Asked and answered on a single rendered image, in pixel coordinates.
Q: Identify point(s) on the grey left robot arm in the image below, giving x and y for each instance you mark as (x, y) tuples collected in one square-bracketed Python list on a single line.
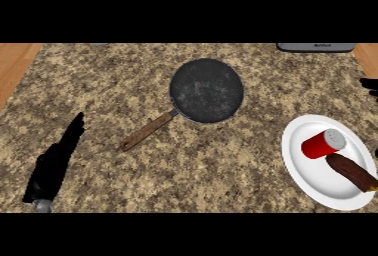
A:
[(43, 206)]

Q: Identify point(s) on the white plate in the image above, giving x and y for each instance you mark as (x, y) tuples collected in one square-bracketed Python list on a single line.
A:
[(315, 180)]

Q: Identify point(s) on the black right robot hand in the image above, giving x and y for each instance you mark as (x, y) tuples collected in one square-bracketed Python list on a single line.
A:
[(369, 85)]

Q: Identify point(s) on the grey appliance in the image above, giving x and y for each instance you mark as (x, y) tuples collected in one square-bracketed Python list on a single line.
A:
[(316, 47)]

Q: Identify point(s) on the red can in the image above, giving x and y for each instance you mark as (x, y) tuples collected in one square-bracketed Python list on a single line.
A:
[(322, 144)]

